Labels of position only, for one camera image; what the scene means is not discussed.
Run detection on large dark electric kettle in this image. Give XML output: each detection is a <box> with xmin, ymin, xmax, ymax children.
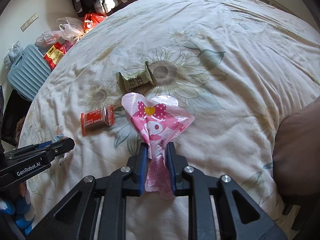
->
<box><xmin>272</xmin><ymin>99</ymin><xmax>320</xmax><ymax>216</ymax></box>

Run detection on clear pink plastic bag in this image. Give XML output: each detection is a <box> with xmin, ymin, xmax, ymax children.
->
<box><xmin>35</xmin><ymin>30</ymin><xmax>62</xmax><ymax>48</ymax></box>

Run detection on wall socket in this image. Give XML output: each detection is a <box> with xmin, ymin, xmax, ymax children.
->
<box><xmin>20</xmin><ymin>15</ymin><xmax>39</xmax><ymax>31</ymax></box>

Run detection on person's left hand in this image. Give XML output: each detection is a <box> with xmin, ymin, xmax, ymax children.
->
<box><xmin>14</xmin><ymin>181</ymin><xmax>33</xmax><ymax>206</ymax></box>

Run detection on small clear snack packet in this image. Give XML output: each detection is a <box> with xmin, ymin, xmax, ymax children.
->
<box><xmin>51</xmin><ymin>133</ymin><xmax>67</xmax><ymax>162</ymax></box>

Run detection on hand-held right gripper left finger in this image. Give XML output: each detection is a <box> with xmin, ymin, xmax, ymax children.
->
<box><xmin>26</xmin><ymin>142</ymin><xmax>148</xmax><ymax>240</ymax></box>

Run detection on red plastic bag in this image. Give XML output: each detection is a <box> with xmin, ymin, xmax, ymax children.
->
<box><xmin>83</xmin><ymin>13</ymin><xmax>108</xmax><ymax>31</ymax></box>

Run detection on white plastic bag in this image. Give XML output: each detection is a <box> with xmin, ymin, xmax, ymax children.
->
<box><xmin>57</xmin><ymin>17</ymin><xmax>84</xmax><ymax>41</ymax></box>

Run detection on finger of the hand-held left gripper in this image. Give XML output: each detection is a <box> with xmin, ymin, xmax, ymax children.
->
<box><xmin>30</xmin><ymin>141</ymin><xmax>58</xmax><ymax>148</ymax></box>
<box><xmin>5</xmin><ymin>137</ymin><xmax>75</xmax><ymax>161</ymax></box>

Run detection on grey plastic bag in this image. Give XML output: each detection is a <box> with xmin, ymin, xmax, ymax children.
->
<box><xmin>3</xmin><ymin>42</ymin><xmax>23</xmax><ymax>67</ymax></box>

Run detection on light blue ribbed suitcase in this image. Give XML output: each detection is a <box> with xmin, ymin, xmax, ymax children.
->
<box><xmin>7</xmin><ymin>44</ymin><xmax>52</xmax><ymax>102</ymax></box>

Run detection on orange brown snack bar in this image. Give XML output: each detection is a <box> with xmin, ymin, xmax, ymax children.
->
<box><xmin>80</xmin><ymin>105</ymin><xmax>115</xmax><ymax>136</ymax></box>

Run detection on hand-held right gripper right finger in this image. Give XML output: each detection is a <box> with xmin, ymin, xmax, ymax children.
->
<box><xmin>167</xmin><ymin>142</ymin><xmax>288</xmax><ymax>240</ymax></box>

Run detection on pink heart snack packet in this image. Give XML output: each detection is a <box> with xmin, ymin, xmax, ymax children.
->
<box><xmin>121</xmin><ymin>92</ymin><xmax>196</xmax><ymax>201</ymax></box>

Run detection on olive green snack packet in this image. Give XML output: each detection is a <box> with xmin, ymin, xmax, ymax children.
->
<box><xmin>115</xmin><ymin>61</ymin><xmax>158</xmax><ymax>92</ymax></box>

